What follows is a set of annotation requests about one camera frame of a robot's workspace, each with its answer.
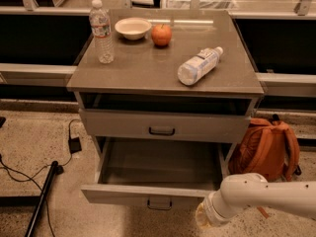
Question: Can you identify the grey drawer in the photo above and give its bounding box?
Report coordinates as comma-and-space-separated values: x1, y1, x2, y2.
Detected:
79, 109, 250, 143
82, 138, 233, 210

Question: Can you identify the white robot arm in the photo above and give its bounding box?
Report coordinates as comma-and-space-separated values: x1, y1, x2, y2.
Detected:
196, 173, 316, 227

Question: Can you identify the grey drawer cabinet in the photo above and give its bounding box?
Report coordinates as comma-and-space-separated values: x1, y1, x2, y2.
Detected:
66, 8, 266, 180

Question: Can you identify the grey top drawer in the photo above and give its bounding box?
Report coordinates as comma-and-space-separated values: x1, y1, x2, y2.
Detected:
79, 109, 250, 143

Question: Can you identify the orange backpack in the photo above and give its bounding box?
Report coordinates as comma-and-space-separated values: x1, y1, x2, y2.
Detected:
228, 114, 302, 219

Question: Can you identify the black power adapter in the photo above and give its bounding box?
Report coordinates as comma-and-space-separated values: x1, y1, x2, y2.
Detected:
68, 137, 82, 154

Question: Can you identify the lying white plastic bottle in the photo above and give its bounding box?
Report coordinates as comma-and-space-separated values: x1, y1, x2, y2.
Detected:
178, 46, 223, 86

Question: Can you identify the black stand leg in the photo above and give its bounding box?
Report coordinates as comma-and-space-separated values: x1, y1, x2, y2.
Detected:
0, 160, 65, 237

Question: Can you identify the red apple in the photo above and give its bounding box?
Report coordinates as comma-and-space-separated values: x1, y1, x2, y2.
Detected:
151, 24, 172, 46

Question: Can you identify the white bowl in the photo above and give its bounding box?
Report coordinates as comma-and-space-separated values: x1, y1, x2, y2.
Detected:
115, 18, 152, 40

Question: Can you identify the upright clear water bottle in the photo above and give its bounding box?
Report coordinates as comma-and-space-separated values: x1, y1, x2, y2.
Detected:
89, 0, 115, 64

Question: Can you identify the black cable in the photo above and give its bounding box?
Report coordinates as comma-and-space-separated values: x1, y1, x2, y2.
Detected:
0, 118, 82, 237

